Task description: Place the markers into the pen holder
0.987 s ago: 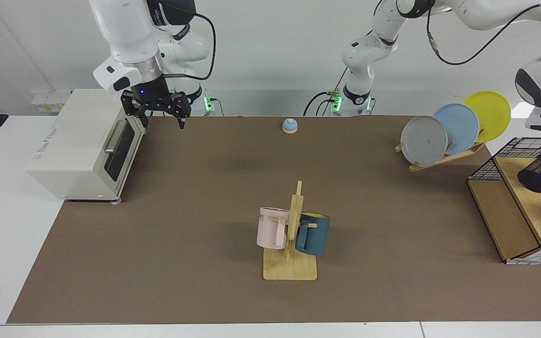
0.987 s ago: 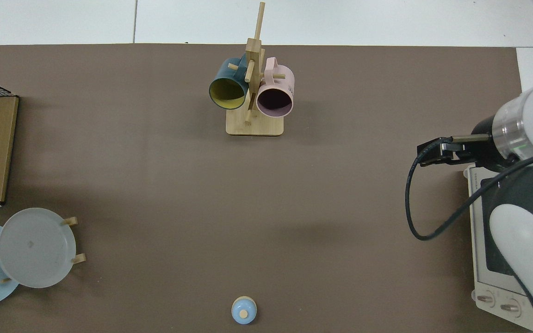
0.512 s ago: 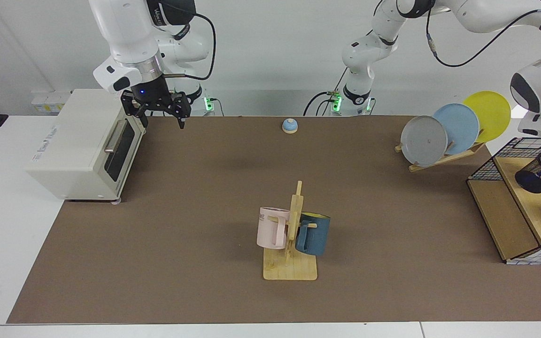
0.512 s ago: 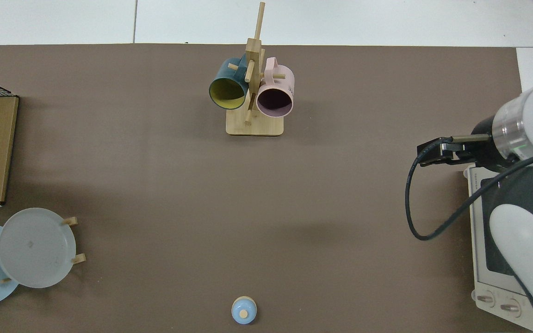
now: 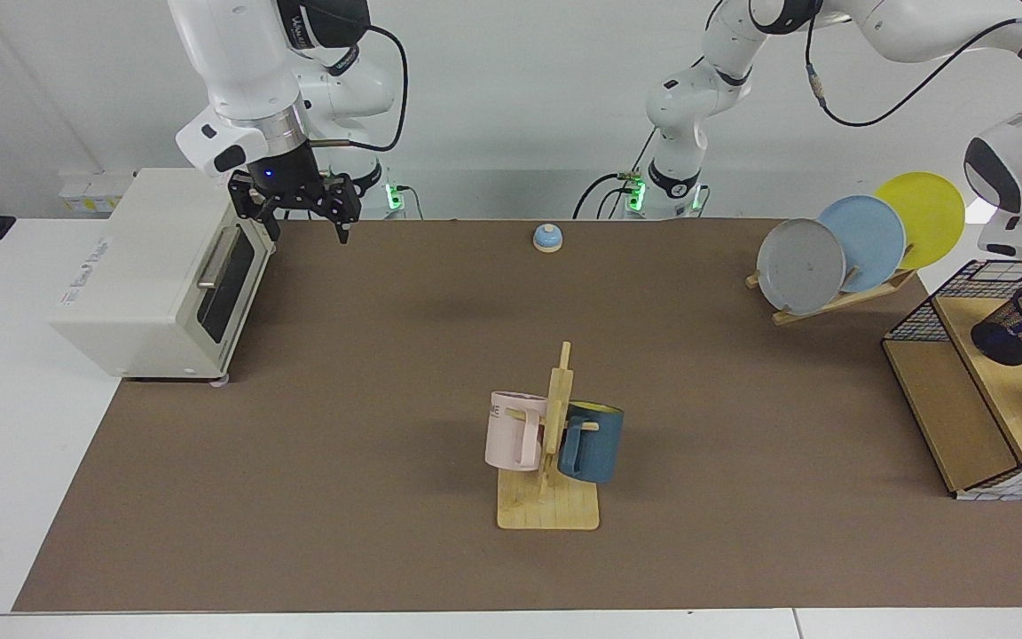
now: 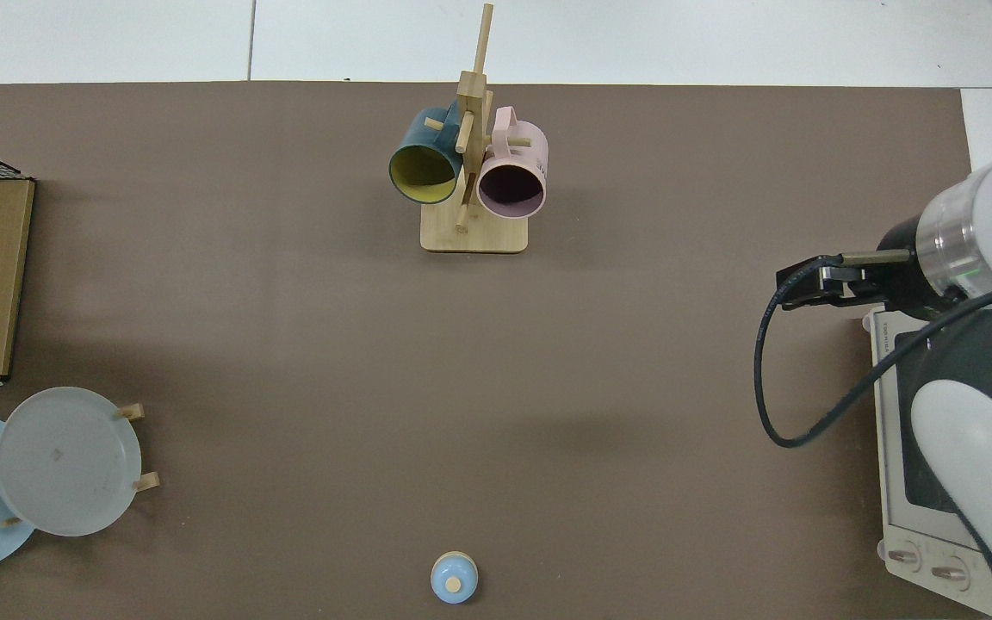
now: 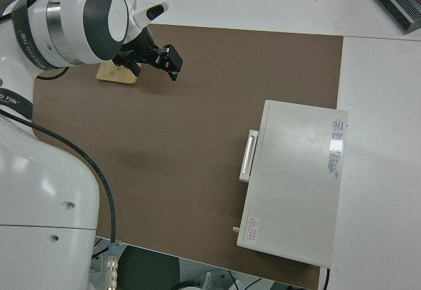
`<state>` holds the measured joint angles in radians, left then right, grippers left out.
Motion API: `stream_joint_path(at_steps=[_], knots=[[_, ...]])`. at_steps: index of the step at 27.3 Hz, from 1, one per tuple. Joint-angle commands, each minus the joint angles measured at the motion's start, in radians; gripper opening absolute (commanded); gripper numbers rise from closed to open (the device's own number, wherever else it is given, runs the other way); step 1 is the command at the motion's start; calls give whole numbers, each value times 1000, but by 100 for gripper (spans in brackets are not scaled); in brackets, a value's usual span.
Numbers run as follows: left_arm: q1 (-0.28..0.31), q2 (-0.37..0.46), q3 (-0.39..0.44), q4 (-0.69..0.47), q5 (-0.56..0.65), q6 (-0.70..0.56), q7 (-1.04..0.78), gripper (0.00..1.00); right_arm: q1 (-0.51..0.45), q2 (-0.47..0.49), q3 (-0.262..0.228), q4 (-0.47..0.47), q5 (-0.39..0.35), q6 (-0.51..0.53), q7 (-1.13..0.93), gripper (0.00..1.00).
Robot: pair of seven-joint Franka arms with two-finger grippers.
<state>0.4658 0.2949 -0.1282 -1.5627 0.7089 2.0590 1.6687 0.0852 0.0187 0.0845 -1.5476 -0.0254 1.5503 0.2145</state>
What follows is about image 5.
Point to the pale toaster oven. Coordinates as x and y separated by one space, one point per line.
147 266

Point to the yellow plate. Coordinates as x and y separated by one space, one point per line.
928 217

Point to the light blue plate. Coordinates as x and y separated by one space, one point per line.
875 244

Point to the small blue round bell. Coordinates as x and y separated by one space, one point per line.
547 238

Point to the wooden plate rack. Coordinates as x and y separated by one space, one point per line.
830 304

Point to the grey plate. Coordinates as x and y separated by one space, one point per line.
799 266

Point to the pink cup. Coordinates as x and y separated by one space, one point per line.
507 435

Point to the brown table cloth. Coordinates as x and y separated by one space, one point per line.
342 497

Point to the dark blue cup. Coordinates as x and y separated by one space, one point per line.
595 444

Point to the wooden cup stand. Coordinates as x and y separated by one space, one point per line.
546 510

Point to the white wall socket box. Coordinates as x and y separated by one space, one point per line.
94 191

